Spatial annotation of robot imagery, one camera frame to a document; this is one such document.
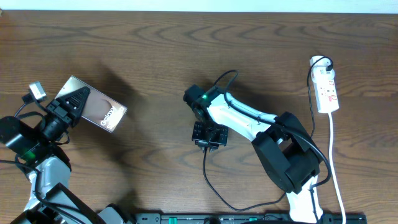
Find Galaxy smartphone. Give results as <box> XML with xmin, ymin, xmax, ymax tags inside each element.
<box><xmin>55</xmin><ymin>76</ymin><xmax>127</xmax><ymax>133</ymax></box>

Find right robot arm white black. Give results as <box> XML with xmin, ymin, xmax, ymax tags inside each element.
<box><xmin>183</xmin><ymin>85</ymin><xmax>327</xmax><ymax>223</ymax></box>

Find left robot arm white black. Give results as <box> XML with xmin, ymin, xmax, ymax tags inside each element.
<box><xmin>1</xmin><ymin>87</ymin><xmax>129</xmax><ymax>223</ymax></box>

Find white power strip, red switches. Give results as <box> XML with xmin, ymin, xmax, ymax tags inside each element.
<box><xmin>310</xmin><ymin>55</ymin><xmax>339</xmax><ymax>114</ymax></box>

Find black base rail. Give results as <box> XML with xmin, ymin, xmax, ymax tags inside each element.
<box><xmin>133</xmin><ymin>212</ymin><xmax>368</xmax><ymax>224</ymax></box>

